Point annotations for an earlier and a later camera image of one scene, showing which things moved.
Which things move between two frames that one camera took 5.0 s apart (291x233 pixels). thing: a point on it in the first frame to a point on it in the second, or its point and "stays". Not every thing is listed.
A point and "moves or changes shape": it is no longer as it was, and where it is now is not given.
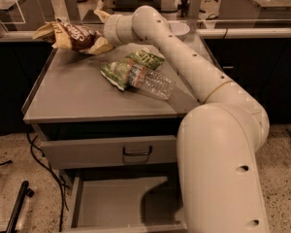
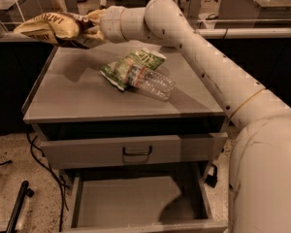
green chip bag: x=117 y=72 stays
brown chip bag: x=69 y=36 moves or changes shape
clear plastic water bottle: x=142 y=80 stays
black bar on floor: x=23 y=191 stays
